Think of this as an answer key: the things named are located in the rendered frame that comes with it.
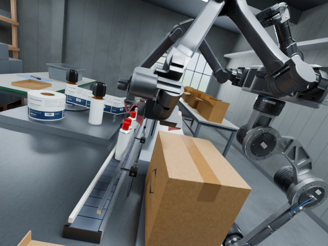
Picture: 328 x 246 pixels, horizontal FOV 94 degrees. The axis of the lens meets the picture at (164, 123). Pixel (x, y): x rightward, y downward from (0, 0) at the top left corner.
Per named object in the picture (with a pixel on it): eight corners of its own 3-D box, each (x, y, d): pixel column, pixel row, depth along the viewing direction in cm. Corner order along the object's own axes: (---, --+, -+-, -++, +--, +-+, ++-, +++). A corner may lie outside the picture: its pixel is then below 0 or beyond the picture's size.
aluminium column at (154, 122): (148, 134, 131) (169, 51, 111) (153, 135, 132) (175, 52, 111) (148, 136, 127) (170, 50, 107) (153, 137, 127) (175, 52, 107)
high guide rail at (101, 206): (143, 113, 144) (144, 112, 144) (145, 113, 144) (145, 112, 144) (96, 213, 42) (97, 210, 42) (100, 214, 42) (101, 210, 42)
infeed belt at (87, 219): (141, 108, 201) (142, 105, 200) (148, 110, 202) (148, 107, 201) (67, 235, 45) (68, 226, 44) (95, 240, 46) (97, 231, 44)
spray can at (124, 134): (115, 154, 82) (122, 119, 76) (125, 156, 83) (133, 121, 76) (112, 159, 77) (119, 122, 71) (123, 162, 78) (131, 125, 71)
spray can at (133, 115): (124, 138, 102) (130, 109, 95) (132, 140, 102) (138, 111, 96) (122, 142, 97) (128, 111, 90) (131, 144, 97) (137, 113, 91)
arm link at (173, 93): (185, 95, 35) (185, 78, 38) (156, 88, 34) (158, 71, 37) (175, 112, 41) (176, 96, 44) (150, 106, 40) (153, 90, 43)
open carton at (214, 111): (193, 112, 293) (199, 93, 281) (216, 117, 306) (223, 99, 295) (203, 120, 254) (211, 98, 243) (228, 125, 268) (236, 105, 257)
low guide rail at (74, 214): (134, 116, 145) (135, 114, 144) (135, 116, 145) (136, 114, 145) (68, 222, 43) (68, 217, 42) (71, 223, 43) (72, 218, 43)
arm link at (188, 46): (235, -13, 53) (217, 17, 63) (220, -23, 53) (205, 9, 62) (185, 69, 36) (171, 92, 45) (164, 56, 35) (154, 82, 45)
